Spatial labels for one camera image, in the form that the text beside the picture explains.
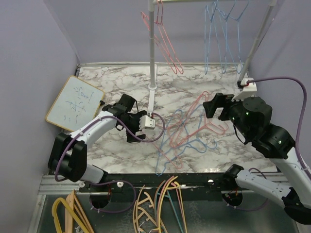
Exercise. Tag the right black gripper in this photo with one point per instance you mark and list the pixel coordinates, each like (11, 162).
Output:
(220, 100)

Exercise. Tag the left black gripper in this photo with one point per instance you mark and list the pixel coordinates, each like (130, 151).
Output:
(131, 138)

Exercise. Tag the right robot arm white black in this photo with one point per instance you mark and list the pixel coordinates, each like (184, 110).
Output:
(251, 117)

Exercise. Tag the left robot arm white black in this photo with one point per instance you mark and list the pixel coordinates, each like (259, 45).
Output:
(68, 159)

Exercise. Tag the small yellow-framed whiteboard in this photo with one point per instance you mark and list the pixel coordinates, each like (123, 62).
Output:
(76, 104)

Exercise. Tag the pink plastic hanger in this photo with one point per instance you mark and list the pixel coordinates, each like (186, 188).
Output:
(171, 184)

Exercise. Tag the yellow plastic hanger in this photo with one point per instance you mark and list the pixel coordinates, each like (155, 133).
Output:
(159, 189)

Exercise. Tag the teal plastic hanger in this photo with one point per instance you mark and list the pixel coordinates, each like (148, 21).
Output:
(175, 208)

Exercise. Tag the wooden hanger lower left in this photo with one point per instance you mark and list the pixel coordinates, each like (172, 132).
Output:
(75, 205)

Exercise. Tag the tan plastic hanger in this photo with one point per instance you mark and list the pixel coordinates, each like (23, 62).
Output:
(144, 215)

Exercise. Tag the yellow hanger lower left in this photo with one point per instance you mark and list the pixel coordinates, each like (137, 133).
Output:
(59, 207)

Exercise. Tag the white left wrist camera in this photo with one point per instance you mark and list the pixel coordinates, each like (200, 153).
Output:
(146, 122)

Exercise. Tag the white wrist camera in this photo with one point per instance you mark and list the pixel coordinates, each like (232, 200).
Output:
(248, 89)
(146, 122)

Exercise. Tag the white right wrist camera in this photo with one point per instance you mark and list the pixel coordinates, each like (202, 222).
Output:
(248, 89)

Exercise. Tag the white clothes rack frame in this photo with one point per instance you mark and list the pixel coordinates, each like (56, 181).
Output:
(153, 67)

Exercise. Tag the black front rail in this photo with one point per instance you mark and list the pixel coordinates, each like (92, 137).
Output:
(197, 186)

